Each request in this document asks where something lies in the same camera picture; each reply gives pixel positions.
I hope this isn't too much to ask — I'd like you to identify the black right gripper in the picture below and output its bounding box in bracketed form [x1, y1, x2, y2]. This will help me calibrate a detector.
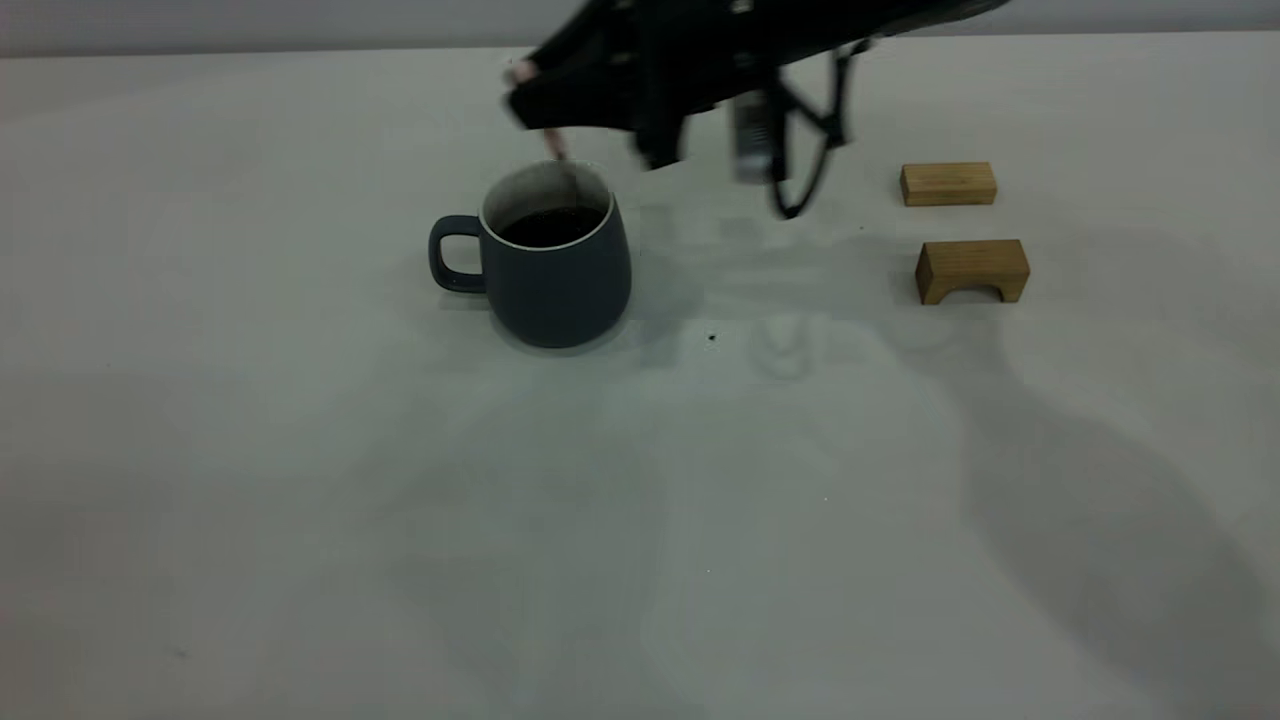
[504, 0, 851, 170]

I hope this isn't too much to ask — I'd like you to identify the pink handled metal spoon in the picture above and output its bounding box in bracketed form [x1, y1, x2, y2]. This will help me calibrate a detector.
[508, 60, 587, 207]

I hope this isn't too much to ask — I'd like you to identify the dark grey ceramic mug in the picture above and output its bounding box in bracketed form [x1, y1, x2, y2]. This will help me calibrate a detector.
[428, 160, 633, 350]

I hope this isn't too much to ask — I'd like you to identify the rectangular wooden block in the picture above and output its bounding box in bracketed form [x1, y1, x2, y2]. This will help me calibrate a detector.
[899, 162, 998, 208]

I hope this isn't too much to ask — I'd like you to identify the arched wooden block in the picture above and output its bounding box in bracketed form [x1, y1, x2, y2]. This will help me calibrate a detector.
[915, 239, 1031, 306]

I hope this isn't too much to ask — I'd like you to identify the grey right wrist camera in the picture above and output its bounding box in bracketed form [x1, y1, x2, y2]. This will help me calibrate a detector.
[732, 90, 779, 185]

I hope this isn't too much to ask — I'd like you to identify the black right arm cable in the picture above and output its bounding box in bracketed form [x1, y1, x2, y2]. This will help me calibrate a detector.
[765, 40, 865, 220]

